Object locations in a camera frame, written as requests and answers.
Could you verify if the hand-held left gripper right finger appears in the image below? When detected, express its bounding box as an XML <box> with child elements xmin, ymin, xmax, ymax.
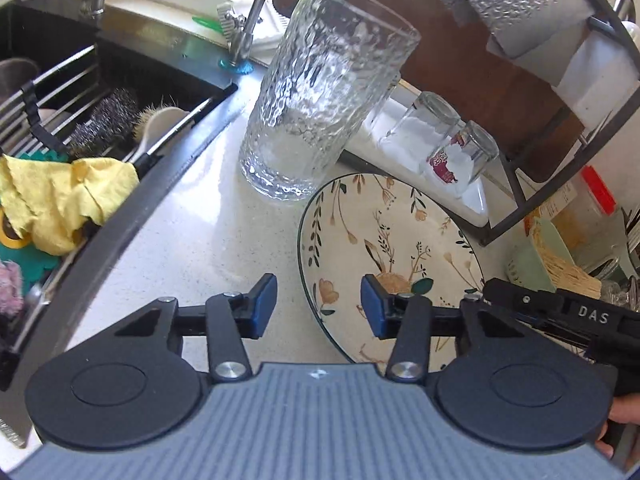
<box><xmin>360</xmin><ymin>274</ymin><xmax>527</xmax><ymax>382</ymax></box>

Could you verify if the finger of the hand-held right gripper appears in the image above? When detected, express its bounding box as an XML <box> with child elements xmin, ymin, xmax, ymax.
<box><xmin>482</xmin><ymin>277</ymin><xmax>563</xmax><ymax>317</ymax></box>

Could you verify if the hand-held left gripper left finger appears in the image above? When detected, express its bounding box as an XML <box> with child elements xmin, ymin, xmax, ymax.
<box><xmin>115</xmin><ymin>273</ymin><xmax>279</xmax><ymax>382</ymax></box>

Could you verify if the floral ceramic plate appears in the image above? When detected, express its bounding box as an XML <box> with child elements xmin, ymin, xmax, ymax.
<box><xmin>298</xmin><ymin>173</ymin><xmax>486</xmax><ymax>366</ymax></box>

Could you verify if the person's right hand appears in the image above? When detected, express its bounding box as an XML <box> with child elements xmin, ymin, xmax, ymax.
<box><xmin>602</xmin><ymin>394</ymin><xmax>640</xmax><ymax>472</ymax></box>

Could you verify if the green plastic basket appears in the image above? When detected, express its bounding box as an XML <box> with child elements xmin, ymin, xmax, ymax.
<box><xmin>505</xmin><ymin>217</ymin><xmax>576</xmax><ymax>295</ymax></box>

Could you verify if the black metal kitchen rack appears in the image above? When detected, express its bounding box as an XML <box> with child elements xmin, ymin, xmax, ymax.
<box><xmin>330</xmin><ymin>0</ymin><xmax>640</xmax><ymax>247</ymax></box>

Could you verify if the white drain tray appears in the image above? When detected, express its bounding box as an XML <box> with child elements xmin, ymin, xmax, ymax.
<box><xmin>345</xmin><ymin>82</ymin><xmax>490</xmax><ymax>227</ymax></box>

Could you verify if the red-lid plastic jar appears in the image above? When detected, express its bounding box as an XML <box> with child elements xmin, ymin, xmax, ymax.
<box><xmin>539</xmin><ymin>165</ymin><xmax>619</xmax><ymax>257</ymax></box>

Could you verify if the small red-label drinking glass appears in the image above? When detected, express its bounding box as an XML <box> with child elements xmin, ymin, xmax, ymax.
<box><xmin>425</xmin><ymin>120</ymin><xmax>501</xmax><ymax>187</ymax></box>

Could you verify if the small plain drinking glass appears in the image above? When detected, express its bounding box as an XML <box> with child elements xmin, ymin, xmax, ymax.
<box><xmin>378</xmin><ymin>91</ymin><xmax>462</xmax><ymax>171</ymax></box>

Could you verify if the white dish brush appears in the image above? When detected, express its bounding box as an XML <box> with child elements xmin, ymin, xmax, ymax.
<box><xmin>131</xmin><ymin>102</ymin><xmax>192</xmax><ymax>162</ymax></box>

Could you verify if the wooden cutting board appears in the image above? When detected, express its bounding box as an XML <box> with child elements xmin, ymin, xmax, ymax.
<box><xmin>272</xmin><ymin>0</ymin><xmax>586</xmax><ymax>183</ymax></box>

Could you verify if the tall textured glass tumbler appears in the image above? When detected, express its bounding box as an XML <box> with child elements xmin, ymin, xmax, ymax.
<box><xmin>239</xmin><ymin>0</ymin><xmax>422</xmax><ymax>202</ymax></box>

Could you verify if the yellow dish cloth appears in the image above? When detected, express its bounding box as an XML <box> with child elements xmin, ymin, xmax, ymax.
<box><xmin>0</xmin><ymin>155</ymin><xmax>140</xmax><ymax>257</ymax></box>

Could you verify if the white wrap roll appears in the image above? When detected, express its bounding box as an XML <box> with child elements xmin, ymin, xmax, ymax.
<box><xmin>550</xmin><ymin>25</ymin><xmax>640</xmax><ymax>132</ymax></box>

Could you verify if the teal sponge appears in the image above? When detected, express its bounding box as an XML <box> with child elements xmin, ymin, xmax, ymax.
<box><xmin>0</xmin><ymin>244</ymin><xmax>62</xmax><ymax>287</ymax></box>

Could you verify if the steel wool scrubber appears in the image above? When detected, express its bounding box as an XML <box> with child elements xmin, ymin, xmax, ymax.
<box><xmin>70</xmin><ymin>87</ymin><xmax>144</xmax><ymax>159</ymax></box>

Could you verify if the pink cloth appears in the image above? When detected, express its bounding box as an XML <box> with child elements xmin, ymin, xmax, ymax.
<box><xmin>0</xmin><ymin>260</ymin><xmax>24</xmax><ymax>317</ymax></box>

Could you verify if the black kitchen sink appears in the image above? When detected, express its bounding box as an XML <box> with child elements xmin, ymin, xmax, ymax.
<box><xmin>0</xmin><ymin>0</ymin><xmax>239</xmax><ymax>391</ymax></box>

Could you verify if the white folded cloth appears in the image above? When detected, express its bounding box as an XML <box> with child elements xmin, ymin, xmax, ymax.
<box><xmin>249</xmin><ymin>0</ymin><xmax>292</xmax><ymax>45</ymax></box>

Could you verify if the slim chrome faucet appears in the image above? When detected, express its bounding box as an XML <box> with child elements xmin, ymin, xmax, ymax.
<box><xmin>217</xmin><ymin>0</ymin><xmax>287</xmax><ymax>76</ymax></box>

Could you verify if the steel sink drain rack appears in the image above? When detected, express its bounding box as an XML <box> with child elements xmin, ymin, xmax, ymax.
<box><xmin>0</xmin><ymin>42</ymin><xmax>217</xmax><ymax>186</ymax></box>

